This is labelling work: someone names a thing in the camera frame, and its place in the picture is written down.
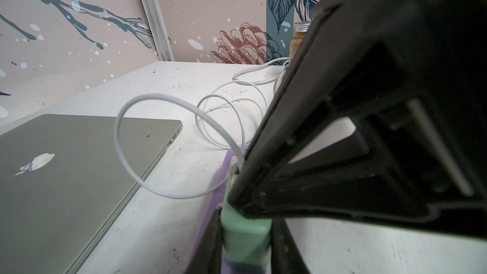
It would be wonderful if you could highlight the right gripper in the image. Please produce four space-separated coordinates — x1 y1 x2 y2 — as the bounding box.
228 0 486 238

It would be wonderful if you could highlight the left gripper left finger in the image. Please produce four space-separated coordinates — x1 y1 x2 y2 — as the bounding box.
185 208 223 274

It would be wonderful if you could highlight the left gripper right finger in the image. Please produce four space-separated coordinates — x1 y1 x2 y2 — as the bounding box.
271 219 309 274

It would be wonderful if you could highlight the green charger plug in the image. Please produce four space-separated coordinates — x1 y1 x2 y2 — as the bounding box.
220 164 271 273

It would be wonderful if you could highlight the silver laptop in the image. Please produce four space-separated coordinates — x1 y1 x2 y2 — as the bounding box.
0 113 183 274

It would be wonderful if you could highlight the brown jar silver lid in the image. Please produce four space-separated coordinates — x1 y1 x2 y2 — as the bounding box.
289 22 311 65

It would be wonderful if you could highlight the white power cord right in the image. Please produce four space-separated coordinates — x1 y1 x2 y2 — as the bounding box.
231 56 290 96

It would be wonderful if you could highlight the white charger cable right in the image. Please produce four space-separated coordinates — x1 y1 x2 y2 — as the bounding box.
113 79 269 200

